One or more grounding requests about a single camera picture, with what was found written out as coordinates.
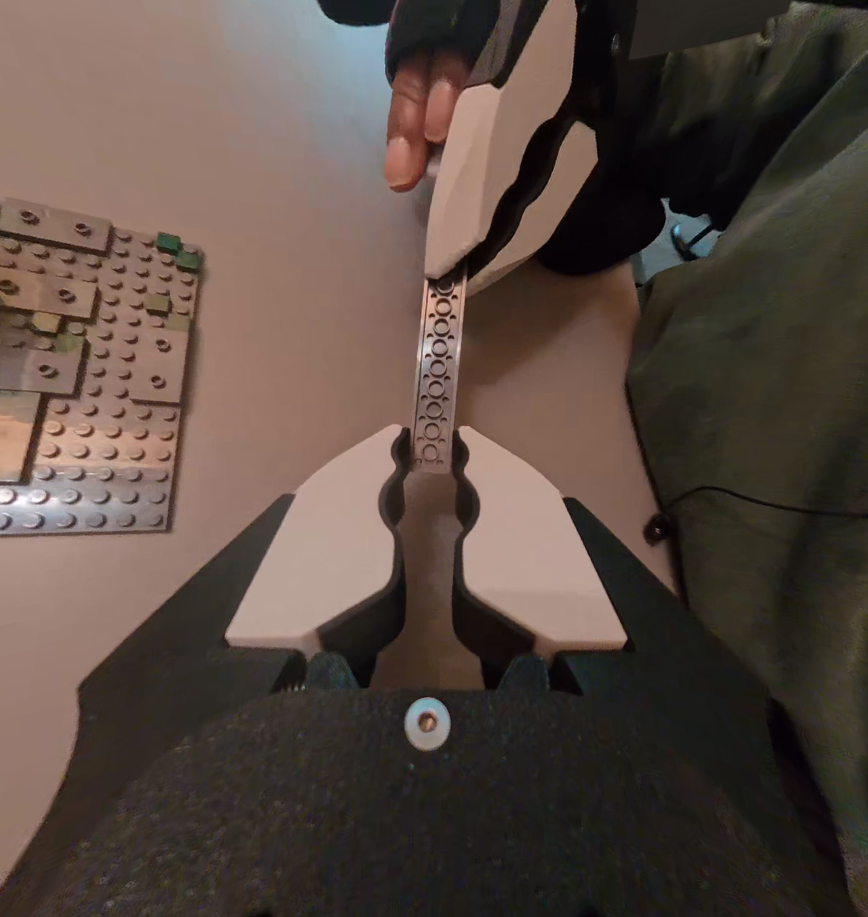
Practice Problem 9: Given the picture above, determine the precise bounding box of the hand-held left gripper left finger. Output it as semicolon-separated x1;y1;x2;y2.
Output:
225;424;413;687

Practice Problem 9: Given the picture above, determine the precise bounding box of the grey desk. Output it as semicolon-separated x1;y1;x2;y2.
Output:
0;0;682;917

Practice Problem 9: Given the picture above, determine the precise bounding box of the person's right hand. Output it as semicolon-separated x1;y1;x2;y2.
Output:
319;0;510;193

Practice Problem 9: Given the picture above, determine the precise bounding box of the long dark grey brick plate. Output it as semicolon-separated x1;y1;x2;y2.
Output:
409;276;471;474

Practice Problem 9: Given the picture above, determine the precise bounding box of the grey brick baseplate build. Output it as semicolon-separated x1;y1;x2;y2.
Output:
0;190;206;538

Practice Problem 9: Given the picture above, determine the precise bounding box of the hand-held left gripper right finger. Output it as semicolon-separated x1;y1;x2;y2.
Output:
452;426;628;687

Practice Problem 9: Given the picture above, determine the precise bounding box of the olive green clothing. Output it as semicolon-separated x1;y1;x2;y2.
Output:
624;0;868;917

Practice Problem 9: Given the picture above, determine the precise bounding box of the black cable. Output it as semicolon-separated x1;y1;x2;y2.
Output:
645;486;868;542

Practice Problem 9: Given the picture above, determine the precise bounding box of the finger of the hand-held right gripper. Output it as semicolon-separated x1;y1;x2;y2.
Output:
470;125;600;296
425;0;578;280

